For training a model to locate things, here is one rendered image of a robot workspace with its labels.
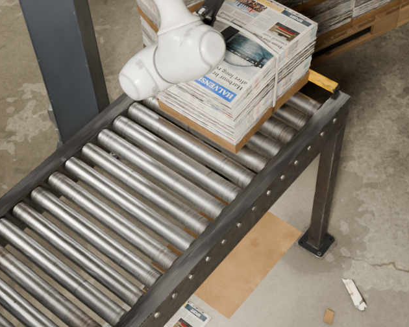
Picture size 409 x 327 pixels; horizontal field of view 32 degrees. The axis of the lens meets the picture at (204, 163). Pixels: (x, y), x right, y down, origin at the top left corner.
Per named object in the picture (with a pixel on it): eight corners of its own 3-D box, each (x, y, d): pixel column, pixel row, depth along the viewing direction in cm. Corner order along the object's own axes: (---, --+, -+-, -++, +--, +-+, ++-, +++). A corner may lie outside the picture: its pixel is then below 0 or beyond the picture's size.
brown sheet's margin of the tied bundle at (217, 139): (192, 73, 216) (191, 64, 212) (270, 117, 204) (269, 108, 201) (158, 108, 210) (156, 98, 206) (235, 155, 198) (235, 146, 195)
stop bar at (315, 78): (225, 28, 230) (225, 24, 229) (339, 87, 213) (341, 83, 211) (219, 34, 229) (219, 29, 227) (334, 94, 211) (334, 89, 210)
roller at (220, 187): (122, 121, 215) (119, 109, 211) (247, 200, 195) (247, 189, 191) (110, 131, 212) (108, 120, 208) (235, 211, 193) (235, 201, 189)
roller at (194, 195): (107, 134, 212) (104, 122, 208) (232, 215, 192) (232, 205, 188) (95, 145, 209) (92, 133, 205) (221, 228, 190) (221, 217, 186)
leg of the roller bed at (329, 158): (313, 232, 276) (332, 115, 222) (326, 240, 273) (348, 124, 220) (305, 242, 273) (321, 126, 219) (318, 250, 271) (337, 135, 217)
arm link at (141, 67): (171, 78, 179) (201, 68, 168) (128, 111, 171) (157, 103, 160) (148, 41, 176) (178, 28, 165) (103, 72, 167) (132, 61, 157)
